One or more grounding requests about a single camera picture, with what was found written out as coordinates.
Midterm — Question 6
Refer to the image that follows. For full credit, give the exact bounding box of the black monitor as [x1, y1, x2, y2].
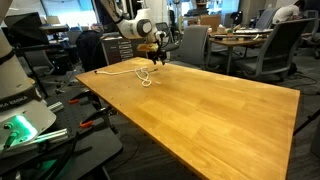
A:
[3, 12, 44, 46]

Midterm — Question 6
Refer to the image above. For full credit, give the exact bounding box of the large grey office chair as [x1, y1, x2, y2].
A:
[233, 18, 316, 82]

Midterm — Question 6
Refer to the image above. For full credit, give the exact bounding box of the short silver aluminium extrusion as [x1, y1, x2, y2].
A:
[47, 101, 65, 114]

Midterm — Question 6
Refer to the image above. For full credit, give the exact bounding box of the orange handled black clamp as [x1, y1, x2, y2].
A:
[68, 89, 101, 107]
[79, 105, 118, 130]

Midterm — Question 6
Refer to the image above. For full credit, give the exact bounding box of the black floor cable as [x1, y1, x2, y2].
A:
[105, 133, 140, 174]

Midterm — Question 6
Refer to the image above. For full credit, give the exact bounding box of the grey fabric office chair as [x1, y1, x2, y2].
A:
[169, 24, 212, 70]

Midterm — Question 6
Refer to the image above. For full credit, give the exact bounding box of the person in white shirt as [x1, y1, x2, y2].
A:
[271, 0, 306, 25]

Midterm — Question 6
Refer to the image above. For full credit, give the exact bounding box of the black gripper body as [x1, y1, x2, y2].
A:
[151, 48, 168, 63]

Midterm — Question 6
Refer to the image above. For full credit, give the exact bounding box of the cardboard box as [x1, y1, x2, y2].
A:
[199, 14, 223, 33]

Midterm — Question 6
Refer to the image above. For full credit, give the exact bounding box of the grey drawer cabinet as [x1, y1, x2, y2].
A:
[100, 33, 145, 66]

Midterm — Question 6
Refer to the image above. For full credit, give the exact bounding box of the long silver aluminium extrusion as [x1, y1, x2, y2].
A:
[31, 128, 70, 145]

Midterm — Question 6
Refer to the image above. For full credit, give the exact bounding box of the white braided rope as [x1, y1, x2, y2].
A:
[94, 65, 159, 88]

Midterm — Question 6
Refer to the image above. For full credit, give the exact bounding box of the black mesh office chair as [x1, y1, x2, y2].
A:
[154, 21, 180, 63]

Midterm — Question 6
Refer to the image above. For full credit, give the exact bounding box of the wooden office desk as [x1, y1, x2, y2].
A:
[208, 29, 313, 76]

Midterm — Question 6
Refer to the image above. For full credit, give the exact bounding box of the black stand leg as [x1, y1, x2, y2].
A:
[293, 108, 320, 137]

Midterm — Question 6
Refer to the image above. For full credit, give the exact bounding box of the black bag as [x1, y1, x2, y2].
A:
[75, 29, 108, 73]

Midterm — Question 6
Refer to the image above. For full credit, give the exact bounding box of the white machine with green light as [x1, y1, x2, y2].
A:
[0, 87, 124, 180]

